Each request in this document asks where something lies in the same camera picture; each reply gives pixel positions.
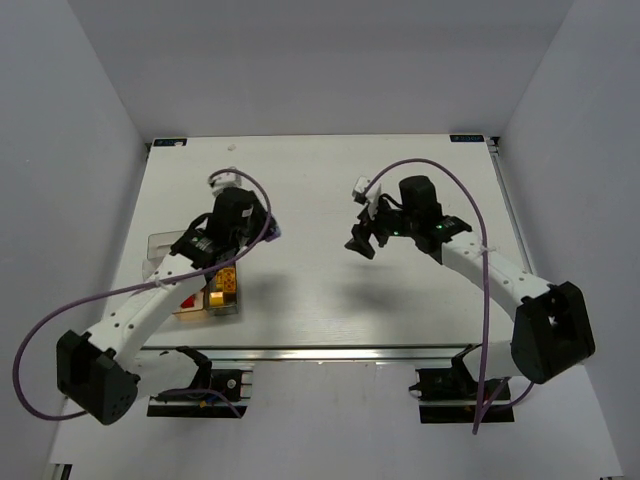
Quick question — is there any purple round lego piece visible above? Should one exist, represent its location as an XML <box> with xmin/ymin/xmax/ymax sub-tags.
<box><xmin>262</xmin><ymin>224</ymin><xmax>282</xmax><ymax>242</ymax></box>

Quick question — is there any yellow two-by-three lego brick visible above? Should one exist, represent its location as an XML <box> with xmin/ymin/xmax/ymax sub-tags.
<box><xmin>215</xmin><ymin>266</ymin><xmax>237</xmax><ymax>294</ymax></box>

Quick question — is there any red two-by-two lego brick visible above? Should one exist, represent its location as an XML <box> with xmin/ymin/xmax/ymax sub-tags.
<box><xmin>181</xmin><ymin>296</ymin><xmax>196</xmax><ymax>309</ymax></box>

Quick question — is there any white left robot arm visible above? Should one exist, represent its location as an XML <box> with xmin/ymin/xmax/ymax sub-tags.
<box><xmin>56</xmin><ymin>184</ymin><xmax>279</xmax><ymax>425</ymax></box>

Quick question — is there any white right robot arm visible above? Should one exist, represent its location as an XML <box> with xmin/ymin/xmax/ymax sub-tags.
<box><xmin>345</xmin><ymin>175</ymin><xmax>596</xmax><ymax>389</ymax></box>

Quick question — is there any dark grey clear container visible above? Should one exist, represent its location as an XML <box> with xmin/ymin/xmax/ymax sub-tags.
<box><xmin>204</xmin><ymin>265</ymin><xmax>239</xmax><ymax>316</ymax></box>

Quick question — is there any clear smoky long container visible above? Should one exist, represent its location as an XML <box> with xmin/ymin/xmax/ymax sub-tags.
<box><xmin>146</xmin><ymin>230</ymin><xmax>185</xmax><ymax>261</ymax></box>

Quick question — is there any right blue table label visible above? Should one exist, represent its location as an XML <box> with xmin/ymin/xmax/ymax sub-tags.
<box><xmin>449</xmin><ymin>134</ymin><xmax>485</xmax><ymax>143</ymax></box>

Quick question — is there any blue table label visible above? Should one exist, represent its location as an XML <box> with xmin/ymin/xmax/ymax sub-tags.
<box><xmin>449</xmin><ymin>134</ymin><xmax>485</xmax><ymax>143</ymax></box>
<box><xmin>152</xmin><ymin>138</ymin><xmax>188</xmax><ymax>148</ymax></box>

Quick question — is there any amber clear container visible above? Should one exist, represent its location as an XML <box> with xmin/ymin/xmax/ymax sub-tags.
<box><xmin>173</xmin><ymin>287</ymin><xmax>207</xmax><ymax>322</ymax></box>

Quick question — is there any left blue table label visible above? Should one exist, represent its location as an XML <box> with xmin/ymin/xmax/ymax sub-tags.
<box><xmin>152</xmin><ymin>138</ymin><xmax>188</xmax><ymax>148</ymax></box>

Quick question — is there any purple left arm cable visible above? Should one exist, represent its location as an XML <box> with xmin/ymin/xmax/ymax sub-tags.
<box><xmin>12</xmin><ymin>169</ymin><xmax>274</xmax><ymax>422</ymax></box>

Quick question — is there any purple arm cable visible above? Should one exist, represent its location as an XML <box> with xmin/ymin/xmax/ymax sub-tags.
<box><xmin>362</xmin><ymin>158</ymin><xmax>536</xmax><ymax>435</ymax></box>
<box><xmin>12</xmin><ymin>169</ymin><xmax>274</xmax><ymax>422</ymax></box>

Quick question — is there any aluminium table front rail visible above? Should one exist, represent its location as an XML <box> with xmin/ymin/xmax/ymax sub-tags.
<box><xmin>134</xmin><ymin>344</ymin><xmax>541</xmax><ymax>364</ymax></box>

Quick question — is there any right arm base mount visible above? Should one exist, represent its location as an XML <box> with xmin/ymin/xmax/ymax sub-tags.
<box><xmin>408</xmin><ymin>344</ymin><xmax>515</xmax><ymax>424</ymax></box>

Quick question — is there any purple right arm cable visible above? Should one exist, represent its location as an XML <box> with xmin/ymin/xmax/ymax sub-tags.
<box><xmin>362</xmin><ymin>158</ymin><xmax>536</xmax><ymax>435</ymax></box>

